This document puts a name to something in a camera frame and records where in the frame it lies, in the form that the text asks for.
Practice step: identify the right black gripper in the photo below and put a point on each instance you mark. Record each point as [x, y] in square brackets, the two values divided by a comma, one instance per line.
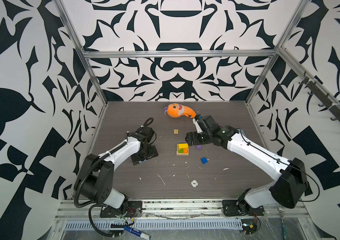
[195, 135]

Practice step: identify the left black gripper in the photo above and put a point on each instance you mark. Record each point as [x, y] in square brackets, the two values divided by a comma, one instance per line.
[153, 152]

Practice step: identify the yellow wood arch block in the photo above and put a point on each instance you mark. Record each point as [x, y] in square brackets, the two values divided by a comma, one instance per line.
[183, 146]

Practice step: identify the natural wood plank block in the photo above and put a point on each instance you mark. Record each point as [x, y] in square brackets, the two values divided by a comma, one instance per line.
[182, 154]

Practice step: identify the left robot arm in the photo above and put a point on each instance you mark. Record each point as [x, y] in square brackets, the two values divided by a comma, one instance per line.
[94, 184]

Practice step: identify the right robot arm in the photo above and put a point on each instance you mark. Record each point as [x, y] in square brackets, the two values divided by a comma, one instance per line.
[289, 179]

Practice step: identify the orange plush fish toy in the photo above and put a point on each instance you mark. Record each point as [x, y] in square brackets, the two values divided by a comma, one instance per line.
[178, 110]

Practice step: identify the blue wood cube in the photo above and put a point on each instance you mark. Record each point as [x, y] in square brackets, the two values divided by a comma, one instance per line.
[204, 160]

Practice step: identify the white gear shaped piece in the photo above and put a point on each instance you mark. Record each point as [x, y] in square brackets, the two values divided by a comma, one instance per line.
[194, 183]

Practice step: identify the blue white marker pen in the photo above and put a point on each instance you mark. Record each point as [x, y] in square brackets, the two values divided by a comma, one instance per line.
[137, 233]

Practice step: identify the small green circuit board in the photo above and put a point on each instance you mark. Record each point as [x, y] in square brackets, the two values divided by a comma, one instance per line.
[250, 226]

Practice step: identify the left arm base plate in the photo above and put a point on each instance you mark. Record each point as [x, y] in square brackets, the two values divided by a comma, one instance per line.
[129, 209]

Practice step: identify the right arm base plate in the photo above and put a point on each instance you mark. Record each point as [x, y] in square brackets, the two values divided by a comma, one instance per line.
[233, 208]

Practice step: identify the silver fork green handle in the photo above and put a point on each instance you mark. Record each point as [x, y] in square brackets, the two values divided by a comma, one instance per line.
[281, 210]

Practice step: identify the black wall hook rack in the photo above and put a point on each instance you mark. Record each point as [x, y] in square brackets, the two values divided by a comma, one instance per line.
[327, 100]

